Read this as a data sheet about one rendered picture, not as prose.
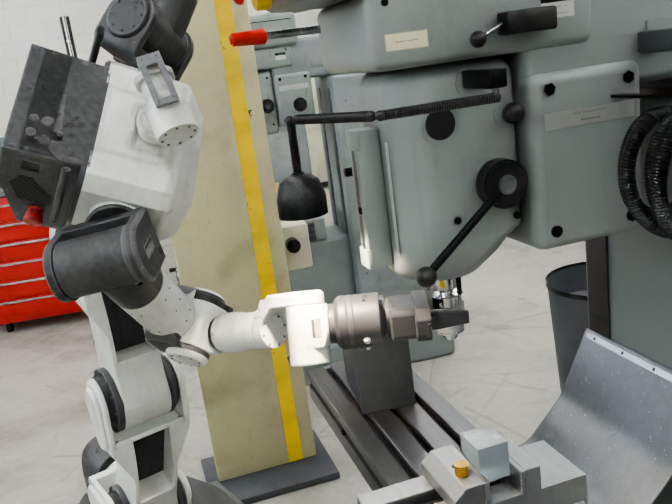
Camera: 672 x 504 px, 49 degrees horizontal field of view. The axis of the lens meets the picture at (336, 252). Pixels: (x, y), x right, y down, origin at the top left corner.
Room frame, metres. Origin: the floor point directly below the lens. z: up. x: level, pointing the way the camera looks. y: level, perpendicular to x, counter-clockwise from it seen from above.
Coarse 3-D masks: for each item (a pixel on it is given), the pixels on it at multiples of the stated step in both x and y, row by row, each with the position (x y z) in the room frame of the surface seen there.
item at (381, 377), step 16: (352, 352) 1.46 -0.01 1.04; (368, 352) 1.43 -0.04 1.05; (384, 352) 1.44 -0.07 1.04; (400, 352) 1.44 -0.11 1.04; (352, 368) 1.49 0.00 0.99; (368, 368) 1.43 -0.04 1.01; (384, 368) 1.44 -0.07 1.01; (400, 368) 1.44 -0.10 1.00; (352, 384) 1.53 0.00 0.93; (368, 384) 1.43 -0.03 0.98; (384, 384) 1.44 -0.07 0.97; (400, 384) 1.44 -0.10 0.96; (368, 400) 1.43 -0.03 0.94; (384, 400) 1.43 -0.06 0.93; (400, 400) 1.44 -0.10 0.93
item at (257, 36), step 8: (240, 32) 1.14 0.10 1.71; (248, 32) 1.14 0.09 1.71; (256, 32) 1.14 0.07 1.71; (264, 32) 1.14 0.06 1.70; (272, 32) 1.15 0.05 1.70; (280, 32) 1.16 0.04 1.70; (288, 32) 1.16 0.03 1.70; (296, 32) 1.16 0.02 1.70; (304, 32) 1.17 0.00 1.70; (312, 32) 1.17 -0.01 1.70; (320, 32) 1.17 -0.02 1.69; (232, 40) 1.14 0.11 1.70; (240, 40) 1.14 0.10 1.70; (248, 40) 1.14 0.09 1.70; (256, 40) 1.14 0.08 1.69; (264, 40) 1.15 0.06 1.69
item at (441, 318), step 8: (432, 312) 1.08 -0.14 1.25; (440, 312) 1.08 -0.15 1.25; (448, 312) 1.08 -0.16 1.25; (456, 312) 1.08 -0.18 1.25; (464, 312) 1.08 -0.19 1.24; (432, 320) 1.08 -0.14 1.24; (440, 320) 1.08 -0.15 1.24; (448, 320) 1.08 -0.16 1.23; (456, 320) 1.08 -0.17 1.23; (464, 320) 1.08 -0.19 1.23; (432, 328) 1.08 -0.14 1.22; (440, 328) 1.08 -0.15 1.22
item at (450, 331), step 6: (438, 306) 1.10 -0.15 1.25; (444, 306) 1.09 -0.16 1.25; (450, 306) 1.09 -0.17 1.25; (456, 306) 1.09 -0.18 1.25; (462, 324) 1.10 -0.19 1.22; (438, 330) 1.10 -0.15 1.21; (444, 330) 1.09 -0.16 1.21; (450, 330) 1.09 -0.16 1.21; (456, 330) 1.09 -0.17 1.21; (462, 330) 1.10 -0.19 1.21
